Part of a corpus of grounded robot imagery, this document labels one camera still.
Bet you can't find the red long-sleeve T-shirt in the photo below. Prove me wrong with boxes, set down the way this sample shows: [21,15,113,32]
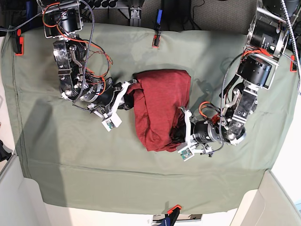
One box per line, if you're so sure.
[134,69,191,152]

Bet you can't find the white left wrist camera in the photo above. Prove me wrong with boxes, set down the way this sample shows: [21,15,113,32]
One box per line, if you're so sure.
[176,143,195,161]

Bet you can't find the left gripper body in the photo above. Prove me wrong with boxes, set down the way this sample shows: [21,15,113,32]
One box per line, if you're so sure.
[179,105,232,155]

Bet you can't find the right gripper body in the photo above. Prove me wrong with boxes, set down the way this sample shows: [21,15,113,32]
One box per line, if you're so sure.
[87,80,138,117]

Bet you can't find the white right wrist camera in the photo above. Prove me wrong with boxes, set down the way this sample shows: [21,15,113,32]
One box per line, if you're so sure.
[102,113,122,132]

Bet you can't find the orange edge clamp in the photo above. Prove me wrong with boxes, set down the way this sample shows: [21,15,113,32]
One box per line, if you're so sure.
[290,55,297,73]
[12,29,24,56]

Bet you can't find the orange right edge clamp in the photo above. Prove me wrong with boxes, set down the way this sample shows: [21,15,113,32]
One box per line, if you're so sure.
[290,55,297,73]

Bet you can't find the blue black top clamp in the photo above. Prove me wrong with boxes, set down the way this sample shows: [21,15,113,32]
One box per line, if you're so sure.
[152,9,163,48]

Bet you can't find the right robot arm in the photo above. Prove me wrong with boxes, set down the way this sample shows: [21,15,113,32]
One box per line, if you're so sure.
[37,0,137,116]

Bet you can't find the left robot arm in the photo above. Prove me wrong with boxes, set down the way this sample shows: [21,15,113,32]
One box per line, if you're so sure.
[174,0,301,161]

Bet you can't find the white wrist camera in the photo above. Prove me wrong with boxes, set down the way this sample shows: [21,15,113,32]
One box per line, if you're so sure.
[176,143,195,161]
[102,113,122,132]

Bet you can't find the orange left edge clamp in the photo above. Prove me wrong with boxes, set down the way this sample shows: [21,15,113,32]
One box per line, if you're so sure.
[12,29,24,56]

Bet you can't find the orange black bottom clamp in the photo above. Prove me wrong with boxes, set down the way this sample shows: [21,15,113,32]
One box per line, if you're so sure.
[158,205,182,226]

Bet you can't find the green table cloth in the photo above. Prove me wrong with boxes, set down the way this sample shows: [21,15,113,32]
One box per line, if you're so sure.
[0,24,298,214]

